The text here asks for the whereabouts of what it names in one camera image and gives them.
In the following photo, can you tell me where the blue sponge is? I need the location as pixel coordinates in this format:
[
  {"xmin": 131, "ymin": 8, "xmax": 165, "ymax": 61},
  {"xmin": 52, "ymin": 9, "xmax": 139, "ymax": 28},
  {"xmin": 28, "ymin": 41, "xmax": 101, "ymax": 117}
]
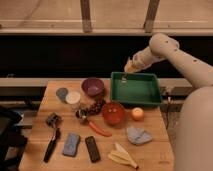
[{"xmin": 62, "ymin": 133, "xmax": 80, "ymax": 157}]

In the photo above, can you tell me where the black chair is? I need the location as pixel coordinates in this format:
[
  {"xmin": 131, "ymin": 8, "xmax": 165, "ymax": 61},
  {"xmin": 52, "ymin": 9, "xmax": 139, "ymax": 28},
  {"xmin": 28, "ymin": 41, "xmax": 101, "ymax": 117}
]
[{"xmin": 0, "ymin": 106, "xmax": 27, "ymax": 171}]

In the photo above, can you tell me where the purple bowl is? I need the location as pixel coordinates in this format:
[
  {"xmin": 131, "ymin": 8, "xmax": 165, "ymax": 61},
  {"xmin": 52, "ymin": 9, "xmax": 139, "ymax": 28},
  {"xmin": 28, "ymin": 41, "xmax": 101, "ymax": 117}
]
[{"xmin": 81, "ymin": 77, "xmax": 104, "ymax": 97}]

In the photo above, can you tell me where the blue grey cloth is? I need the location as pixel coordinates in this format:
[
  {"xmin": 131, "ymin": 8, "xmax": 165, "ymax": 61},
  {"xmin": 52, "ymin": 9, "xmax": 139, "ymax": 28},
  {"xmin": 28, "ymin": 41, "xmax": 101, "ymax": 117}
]
[{"xmin": 126, "ymin": 126, "xmax": 152, "ymax": 146}]

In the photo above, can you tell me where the dark grape bunch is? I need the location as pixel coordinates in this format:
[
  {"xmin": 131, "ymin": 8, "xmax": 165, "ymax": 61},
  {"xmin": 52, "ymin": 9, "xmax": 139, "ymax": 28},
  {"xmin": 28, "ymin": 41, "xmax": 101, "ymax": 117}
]
[{"xmin": 86, "ymin": 99, "xmax": 106, "ymax": 115}]

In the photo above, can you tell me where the black handled brush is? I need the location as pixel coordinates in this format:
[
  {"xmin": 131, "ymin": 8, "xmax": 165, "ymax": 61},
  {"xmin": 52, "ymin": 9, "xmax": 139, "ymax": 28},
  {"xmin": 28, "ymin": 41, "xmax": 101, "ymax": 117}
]
[{"xmin": 43, "ymin": 128, "xmax": 60, "ymax": 163}]

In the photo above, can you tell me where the silver metal fork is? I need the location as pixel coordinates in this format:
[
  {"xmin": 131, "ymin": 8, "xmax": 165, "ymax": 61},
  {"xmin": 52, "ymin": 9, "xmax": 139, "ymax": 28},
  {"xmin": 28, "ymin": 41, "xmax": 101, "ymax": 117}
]
[{"xmin": 121, "ymin": 74, "xmax": 127, "ymax": 84}]

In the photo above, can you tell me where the green plastic tray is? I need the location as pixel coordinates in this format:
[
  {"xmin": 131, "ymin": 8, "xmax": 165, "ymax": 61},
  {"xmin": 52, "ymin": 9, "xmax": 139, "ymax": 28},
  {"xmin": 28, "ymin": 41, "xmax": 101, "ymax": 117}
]
[{"xmin": 110, "ymin": 72, "xmax": 162, "ymax": 107}]

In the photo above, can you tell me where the red bowl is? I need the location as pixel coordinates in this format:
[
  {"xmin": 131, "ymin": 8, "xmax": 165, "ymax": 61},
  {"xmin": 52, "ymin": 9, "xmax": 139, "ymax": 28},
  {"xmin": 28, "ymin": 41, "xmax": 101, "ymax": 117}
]
[{"xmin": 101, "ymin": 102, "xmax": 125, "ymax": 126}]

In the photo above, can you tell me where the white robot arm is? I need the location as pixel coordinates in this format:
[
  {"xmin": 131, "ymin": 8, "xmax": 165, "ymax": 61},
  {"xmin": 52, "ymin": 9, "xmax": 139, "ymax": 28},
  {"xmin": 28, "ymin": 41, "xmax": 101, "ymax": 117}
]
[{"xmin": 124, "ymin": 33, "xmax": 213, "ymax": 171}]

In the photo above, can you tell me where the yellow banana bunch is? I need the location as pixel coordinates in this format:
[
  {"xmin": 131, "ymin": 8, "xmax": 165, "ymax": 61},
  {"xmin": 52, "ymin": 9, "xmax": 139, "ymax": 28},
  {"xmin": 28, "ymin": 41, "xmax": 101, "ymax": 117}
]
[{"xmin": 108, "ymin": 142, "xmax": 139, "ymax": 169}]

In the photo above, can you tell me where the orange round fruit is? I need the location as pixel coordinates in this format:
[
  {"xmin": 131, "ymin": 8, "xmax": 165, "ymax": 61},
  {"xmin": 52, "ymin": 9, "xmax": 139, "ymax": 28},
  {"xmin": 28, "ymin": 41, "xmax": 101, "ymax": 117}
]
[{"xmin": 131, "ymin": 107, "xmax": 144, "ymax": 121}]

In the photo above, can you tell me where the round metal ball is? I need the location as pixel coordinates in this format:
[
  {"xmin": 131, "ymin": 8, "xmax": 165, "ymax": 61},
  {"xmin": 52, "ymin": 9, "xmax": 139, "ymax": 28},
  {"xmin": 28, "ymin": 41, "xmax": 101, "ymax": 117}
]
[{"xmin": 75, "ymin": 109, "xmax": 87, "ymax": 123}]

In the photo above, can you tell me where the small metal toy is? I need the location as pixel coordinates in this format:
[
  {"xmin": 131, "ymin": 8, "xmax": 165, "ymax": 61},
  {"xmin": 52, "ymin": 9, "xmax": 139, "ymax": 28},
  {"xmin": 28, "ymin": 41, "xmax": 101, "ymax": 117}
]
[{"xmin": 46, "ymin": 113, "xmax": 62, "ymax": 128}]

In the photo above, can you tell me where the black remote control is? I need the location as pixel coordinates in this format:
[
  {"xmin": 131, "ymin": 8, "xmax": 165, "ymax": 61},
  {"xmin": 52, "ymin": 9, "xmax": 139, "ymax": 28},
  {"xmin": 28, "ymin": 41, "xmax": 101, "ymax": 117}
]
[{"xmin": 85, "ymin": 136, "xmax": 101, "ymax": 163}]

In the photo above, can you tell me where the grey round coaster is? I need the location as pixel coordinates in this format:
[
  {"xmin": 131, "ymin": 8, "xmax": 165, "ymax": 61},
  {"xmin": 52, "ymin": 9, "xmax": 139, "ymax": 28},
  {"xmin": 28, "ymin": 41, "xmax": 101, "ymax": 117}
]
[{"xmin": 56, "ymin": 88, "xmax": 68, "ymax": 103}]

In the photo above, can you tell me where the white round lid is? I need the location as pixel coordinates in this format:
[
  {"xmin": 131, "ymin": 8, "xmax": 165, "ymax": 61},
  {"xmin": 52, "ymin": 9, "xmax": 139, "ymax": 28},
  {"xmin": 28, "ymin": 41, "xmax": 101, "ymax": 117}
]
[{"xmin": 66, "ymin": 91, "xmax": 81, "ymax": 105}]

